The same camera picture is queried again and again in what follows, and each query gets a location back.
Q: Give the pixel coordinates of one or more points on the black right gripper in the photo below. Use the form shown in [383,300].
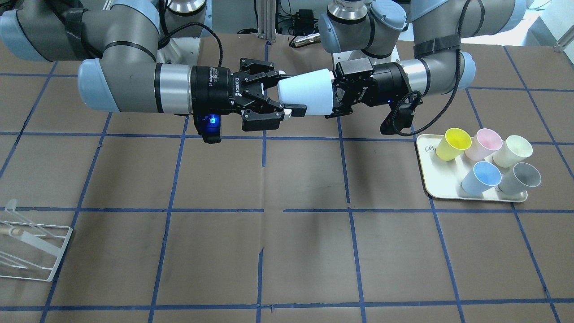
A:
[214,89]

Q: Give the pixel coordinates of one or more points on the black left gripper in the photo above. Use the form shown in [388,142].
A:
[384,84]

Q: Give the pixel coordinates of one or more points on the light blue ikea cup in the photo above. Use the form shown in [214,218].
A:
[312,89]

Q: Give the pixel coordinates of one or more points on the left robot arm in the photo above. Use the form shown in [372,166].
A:
[418,49]

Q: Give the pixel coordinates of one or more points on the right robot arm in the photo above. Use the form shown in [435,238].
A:
[120,70]

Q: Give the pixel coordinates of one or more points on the yellow plastic cup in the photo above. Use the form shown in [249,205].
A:
[453,144]

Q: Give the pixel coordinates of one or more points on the pink plastic cup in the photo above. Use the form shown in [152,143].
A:
[485,143]

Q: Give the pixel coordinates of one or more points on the cream white plastic cup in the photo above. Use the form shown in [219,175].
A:
[515,149]

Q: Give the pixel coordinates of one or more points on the grey plastic cup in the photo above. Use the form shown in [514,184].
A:
[520,178]

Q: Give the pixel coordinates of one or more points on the black power adapter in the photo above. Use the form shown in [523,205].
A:
[303,23]

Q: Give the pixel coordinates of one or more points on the cream plastic tray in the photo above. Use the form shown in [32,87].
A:
[442,179]

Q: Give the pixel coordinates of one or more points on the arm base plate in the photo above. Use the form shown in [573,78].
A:
[358,54]
[180,51]

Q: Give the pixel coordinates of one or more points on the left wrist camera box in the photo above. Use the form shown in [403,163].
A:
[401,115]

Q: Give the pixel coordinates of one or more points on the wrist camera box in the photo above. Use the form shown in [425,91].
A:
[209,127]
[401,115]

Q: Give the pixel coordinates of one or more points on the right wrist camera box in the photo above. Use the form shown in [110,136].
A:
[209,127]

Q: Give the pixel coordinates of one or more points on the aluminium frame post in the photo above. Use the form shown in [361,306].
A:
[266,19]

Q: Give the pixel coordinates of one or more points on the white wire cup rack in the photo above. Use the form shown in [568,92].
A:
[30,250]

